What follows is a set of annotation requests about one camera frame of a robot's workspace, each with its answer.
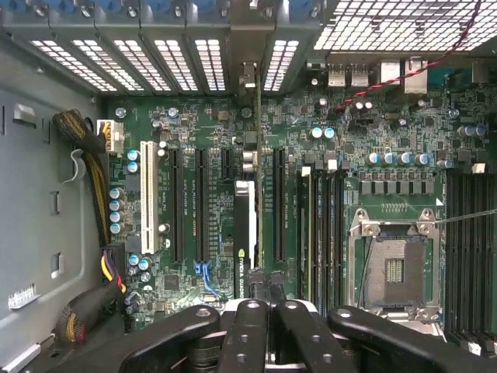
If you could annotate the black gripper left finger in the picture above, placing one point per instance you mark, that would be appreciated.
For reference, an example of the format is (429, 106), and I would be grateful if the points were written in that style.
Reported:
(244, 334)

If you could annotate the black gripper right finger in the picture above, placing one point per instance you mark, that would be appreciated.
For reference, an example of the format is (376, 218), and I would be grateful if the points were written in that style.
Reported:
(306, 334)

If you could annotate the black RAM slot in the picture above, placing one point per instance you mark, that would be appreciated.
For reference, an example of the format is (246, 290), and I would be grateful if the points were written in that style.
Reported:
(320, 233)
(331, 233)
(465, 252)
(452, 252)
(491, 252)
(478, 252)
(341, 233)

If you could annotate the CPU socket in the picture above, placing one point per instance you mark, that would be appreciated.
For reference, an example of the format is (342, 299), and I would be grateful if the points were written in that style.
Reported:
(396, 268)

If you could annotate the metal socket cover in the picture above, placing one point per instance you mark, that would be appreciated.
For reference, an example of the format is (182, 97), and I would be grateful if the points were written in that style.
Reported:
(419, 314)

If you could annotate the white expansion slot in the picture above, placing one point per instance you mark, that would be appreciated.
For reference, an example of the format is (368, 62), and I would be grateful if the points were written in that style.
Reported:
(149, 194)

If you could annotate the short black expansion slot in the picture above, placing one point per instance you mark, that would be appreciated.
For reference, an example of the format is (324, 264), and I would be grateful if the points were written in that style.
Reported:
(227, 163)

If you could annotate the thin metal locking lever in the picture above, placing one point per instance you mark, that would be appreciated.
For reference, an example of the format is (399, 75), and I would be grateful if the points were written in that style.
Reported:
(466, 217)

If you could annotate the green motherboard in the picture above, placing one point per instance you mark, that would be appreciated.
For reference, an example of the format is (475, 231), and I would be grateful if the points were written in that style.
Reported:
(217, 128)

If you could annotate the open black PC case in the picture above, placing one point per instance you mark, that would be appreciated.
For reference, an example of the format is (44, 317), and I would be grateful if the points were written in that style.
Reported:
(39, 194)

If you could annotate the perforated metal slot cover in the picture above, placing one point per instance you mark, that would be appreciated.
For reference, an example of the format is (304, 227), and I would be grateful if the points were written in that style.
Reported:
(74, 66)
(281, 66)
(110, 66)
(176, 66)
(143, 66)
(210, 66)

